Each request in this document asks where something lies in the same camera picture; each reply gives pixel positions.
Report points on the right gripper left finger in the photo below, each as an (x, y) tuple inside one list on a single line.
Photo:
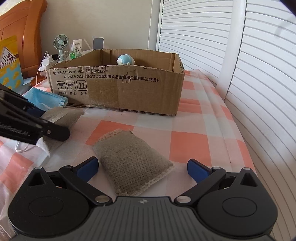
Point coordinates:
[(77, 178)]

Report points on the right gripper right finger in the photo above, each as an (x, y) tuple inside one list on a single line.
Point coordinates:
[(207, 180)]

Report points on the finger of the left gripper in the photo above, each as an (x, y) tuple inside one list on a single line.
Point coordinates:
[(35, 111), (54, 131)]

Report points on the blue surgical face mask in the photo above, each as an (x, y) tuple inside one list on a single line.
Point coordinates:
[(45, 100)]

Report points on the grey sachet bag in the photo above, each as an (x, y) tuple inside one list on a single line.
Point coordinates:
[(60, 121)]

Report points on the grey stuffed sachet pillow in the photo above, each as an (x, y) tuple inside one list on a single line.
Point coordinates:
[(130, 163)]

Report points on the blue plush doll keychain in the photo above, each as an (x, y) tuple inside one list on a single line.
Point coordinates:
[(125, 59)]

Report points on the wooden nightstand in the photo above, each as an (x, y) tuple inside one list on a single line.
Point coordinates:
[(40, 76)]

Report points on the yellow duck pillow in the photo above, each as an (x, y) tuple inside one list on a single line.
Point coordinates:
[(10, 68)]

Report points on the pink checkered tablecloth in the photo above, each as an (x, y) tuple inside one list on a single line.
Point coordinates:
[(203, 129)]

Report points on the green bottle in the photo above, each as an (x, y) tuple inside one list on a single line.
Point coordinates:
[(72, 52)]

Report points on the green desk fan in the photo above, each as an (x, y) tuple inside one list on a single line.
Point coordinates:
[(60, 43)]

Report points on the white tube bottle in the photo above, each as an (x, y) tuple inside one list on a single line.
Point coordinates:
[(78, 47)]

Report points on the wooden bed headboard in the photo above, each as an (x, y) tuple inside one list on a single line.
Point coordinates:
[(24, 21)]

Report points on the white phone stand mirror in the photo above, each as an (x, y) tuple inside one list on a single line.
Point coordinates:
[(97, 43)]

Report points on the brown cardboard box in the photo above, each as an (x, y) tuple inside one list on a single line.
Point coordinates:
[(152, 85)]

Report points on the white louvered closet doors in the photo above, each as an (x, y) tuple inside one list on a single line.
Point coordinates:
[(247, 50)]

